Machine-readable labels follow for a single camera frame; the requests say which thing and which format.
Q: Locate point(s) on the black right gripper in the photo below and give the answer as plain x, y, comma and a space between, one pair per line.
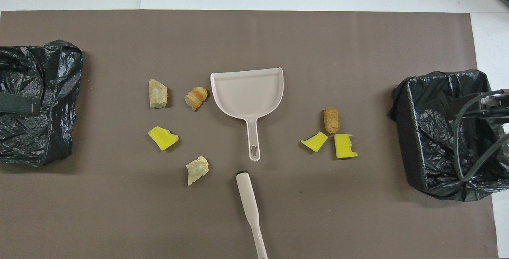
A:
497, 106

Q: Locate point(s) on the pale greenish foam chunk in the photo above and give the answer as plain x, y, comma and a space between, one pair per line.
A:
158, 93
197, 169

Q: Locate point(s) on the yellow sponge chunk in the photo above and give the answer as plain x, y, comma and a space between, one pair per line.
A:
162, 138

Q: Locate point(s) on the orange striped foam chunk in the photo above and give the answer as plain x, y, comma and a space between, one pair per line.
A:
195, 96

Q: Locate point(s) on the beige plastic dustpan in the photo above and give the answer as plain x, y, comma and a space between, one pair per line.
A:
246, 96

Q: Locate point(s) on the beige hand brush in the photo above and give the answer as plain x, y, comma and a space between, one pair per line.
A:
246, 195

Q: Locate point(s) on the black bag covered bin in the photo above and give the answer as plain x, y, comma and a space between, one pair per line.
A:
51, 92

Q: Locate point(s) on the black bag lined open bin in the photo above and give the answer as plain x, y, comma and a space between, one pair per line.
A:
421, 131

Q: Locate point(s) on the yellow notched sponge piece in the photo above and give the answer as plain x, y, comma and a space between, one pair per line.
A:
344, 147

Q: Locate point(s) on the brown cork chunk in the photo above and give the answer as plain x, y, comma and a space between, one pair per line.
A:
331, 120

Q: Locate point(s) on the yellow wedge sponge piece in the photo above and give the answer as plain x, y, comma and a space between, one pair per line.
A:
315, 142

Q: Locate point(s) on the brown table mat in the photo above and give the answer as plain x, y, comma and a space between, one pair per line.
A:
278, 32

